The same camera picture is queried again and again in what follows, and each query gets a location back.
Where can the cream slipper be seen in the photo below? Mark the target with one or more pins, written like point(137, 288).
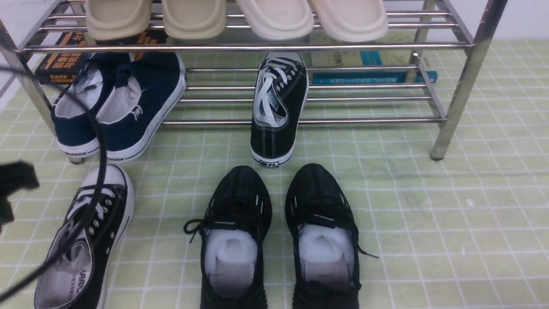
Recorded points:
point(278, 19)
point(352, 20)

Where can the black knit sneaker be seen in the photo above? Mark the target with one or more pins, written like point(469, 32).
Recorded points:
point(325, 241)
point(232, 230)

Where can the tan blue book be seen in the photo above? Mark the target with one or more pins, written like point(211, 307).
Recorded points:
point(364, 66)

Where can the black canvas sneaker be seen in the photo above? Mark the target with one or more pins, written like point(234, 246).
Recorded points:
point(281, 92)
point(78, 279)

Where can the green checkered floor mat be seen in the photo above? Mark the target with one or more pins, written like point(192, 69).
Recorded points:
point(469, 231)

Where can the navy canvas sneaker left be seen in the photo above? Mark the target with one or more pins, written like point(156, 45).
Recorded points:
point(75, 135)

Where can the beige slipper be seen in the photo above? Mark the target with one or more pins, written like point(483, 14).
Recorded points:
point(117, 19)
point(194, 19)

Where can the black knit sneaker right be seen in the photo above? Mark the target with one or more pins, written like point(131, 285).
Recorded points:
point(325, 241)

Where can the beige slipper far left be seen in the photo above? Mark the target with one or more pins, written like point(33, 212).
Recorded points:
point(117, 19)

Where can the black orange book box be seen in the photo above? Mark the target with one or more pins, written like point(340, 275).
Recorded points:
point(63, 68)

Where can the navy canvas sneaker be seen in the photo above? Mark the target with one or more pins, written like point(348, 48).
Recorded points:
point(144, 92)
point(75, 135)

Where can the black knit sneaker left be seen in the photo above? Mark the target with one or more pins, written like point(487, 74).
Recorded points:
point(232, 230)

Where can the navy canvas sneaker right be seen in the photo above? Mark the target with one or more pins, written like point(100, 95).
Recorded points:
point(144, 92)

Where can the stainless steel shoe rack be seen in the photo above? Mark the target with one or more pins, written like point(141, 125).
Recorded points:
point(440, 27)

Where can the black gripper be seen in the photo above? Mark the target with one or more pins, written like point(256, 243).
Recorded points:
point(14, 176)

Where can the cream slipper far right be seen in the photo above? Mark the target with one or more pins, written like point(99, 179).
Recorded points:
point(352, 20)

